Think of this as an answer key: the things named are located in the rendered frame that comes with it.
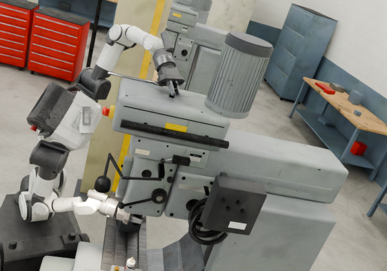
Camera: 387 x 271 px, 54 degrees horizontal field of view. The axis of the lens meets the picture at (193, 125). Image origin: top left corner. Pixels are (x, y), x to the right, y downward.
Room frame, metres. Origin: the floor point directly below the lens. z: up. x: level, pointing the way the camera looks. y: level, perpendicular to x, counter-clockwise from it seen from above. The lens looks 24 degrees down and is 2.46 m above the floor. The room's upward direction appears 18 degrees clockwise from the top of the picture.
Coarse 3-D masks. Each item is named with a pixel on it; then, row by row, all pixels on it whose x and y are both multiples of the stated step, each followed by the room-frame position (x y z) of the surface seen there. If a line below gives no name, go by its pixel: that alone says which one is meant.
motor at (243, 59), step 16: (240, 32) 1.67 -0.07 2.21; (224, 48) 1.57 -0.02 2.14; (240, 48) 1.50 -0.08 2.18; (256, 48) 1.50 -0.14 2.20; (272, 48) 1.58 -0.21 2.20; (224, 64) 1.54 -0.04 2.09; (240, 64) 1.50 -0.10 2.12; (256, 64) 1.52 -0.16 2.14; (224, 80) 1.52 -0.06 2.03; (240, 80) 1.50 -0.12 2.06; (256, 80) 1.54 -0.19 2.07; (208, 96) 1.57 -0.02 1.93; (224, 96) 1.51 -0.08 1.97; (240, 96) 1.51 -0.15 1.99; (224, 112) 1.50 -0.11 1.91; (240, 112) 1.52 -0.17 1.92
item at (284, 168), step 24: (240, 144) 1.57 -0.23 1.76; (264, 144) 1.65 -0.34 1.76; (288, 144) 1.74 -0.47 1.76; (192, 168) 1.47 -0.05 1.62; (216, 168) 1.49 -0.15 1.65; (240, 168) 1.52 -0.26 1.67; (264, 168) 1.55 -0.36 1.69; (288, 168) 1.58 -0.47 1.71; (312, 168) 1.60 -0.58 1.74; (336, 168) 1.65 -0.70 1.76; (288, 192) 1.59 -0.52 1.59; (312, 192) 1.62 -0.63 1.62; (336, 192) 1.65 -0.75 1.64
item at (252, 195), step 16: (224, 176) 1.31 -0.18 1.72; (224, 192) 1.23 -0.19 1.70; (240, 192) 1.25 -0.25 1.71; (256, 192) 1.27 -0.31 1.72; (208, 208) 1.25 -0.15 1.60; (224, 208) 1.24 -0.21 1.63; (240, 208) 1.26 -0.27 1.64; (256, 208) 1.27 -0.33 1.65; (208, 224) 1.23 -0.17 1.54; (224, 224) 1.25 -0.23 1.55; (240, 224) 1.26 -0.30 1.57
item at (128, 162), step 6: (126, 156) 1.52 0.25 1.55; (126, 162) 1.49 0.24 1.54; (132, 162) 1.49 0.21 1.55; (126, 168) 1.49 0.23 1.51; (126, 174) 1.49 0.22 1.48; (120, 180) 1.48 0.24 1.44; (126, 180) 1.49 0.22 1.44; (120, 186) 1.49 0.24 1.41; (126, 186) 1.49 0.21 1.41; (120, 192) 1.49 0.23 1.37
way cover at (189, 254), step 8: (184, 240) 1.73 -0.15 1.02; (192, 240) 1.69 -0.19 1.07; (168, 248) 1.73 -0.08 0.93; (176, 248) 1.71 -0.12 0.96; (184, 248) 1.68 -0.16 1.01; (192, 248) 1.64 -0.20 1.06; (200, 248) 1.60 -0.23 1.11; (152, 256) 1.68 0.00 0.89; (160, 256) 1.68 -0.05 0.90; (168, 256) 1.67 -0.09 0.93; (176, 256) 1.65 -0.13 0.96; (184, 256) 1.63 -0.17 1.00; (192, 256) 1.59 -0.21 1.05; (200, 256) 1.55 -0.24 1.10; (152, 264) 1.62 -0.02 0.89; (160, 264) 1.62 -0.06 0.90; (168, 264) 1.62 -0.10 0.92; (176, 264) 1.60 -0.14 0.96; (184, 264) 1.58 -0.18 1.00; (192, 264) 1.54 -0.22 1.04; (200, 264) 1.51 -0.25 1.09
